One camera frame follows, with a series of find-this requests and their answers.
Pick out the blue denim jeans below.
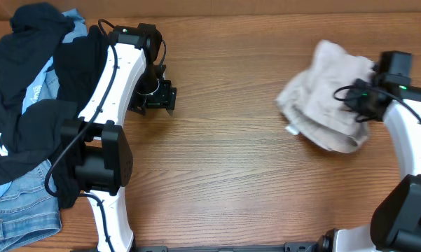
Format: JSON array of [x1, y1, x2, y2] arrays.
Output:
[[0, 160, 62, 251]]

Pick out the black ribbed sweater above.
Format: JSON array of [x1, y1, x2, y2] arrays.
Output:
[[52, 25, 109, 209]]

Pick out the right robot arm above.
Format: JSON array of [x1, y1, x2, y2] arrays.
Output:
[[307, 50, 421, 251]]

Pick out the light blue shirt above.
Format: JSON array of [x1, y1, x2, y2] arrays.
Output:
[[0, 8, 88, 197]]

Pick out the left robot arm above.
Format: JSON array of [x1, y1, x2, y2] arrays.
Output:
[[61, 23, 177, 251]]

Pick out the beige cotton shorts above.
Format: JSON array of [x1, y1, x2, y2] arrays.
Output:
[[275, 40, 374, 153]]

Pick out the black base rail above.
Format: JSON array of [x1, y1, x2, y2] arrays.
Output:
[[69, 241, 319, 252]]

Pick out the black garment with white print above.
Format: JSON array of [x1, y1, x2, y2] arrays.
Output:
[[0, 3, 77, 185]]

